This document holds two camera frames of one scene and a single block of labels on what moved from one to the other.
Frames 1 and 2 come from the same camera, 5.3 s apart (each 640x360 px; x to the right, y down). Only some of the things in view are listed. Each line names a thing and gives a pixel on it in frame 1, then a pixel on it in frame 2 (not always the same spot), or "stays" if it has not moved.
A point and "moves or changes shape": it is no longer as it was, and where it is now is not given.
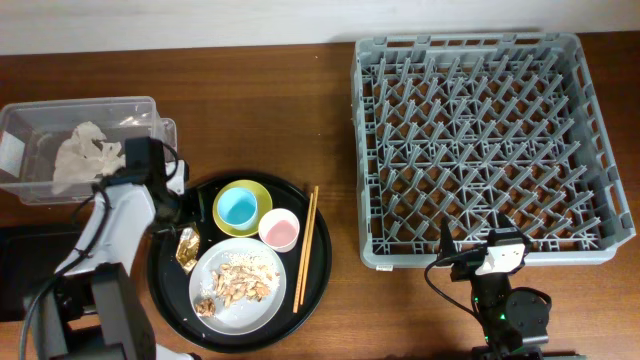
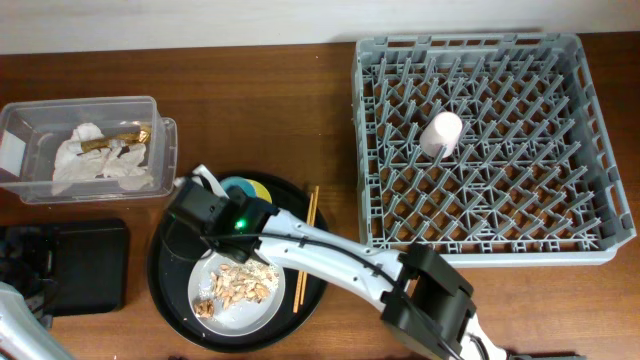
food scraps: x=237 y=278 stays
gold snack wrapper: x=188 y=248 to x=101 y=143
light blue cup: x=238 y=208 moves or changes shape
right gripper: x=470 y=268 to x=187 y=201
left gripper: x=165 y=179 to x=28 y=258
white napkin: x=81 y=160 stays
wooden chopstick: x=304 y=248 stays
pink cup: x=279 y=228 moves or changes shape
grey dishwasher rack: x=472 y=127 stays
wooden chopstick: x=309 y=245 stays
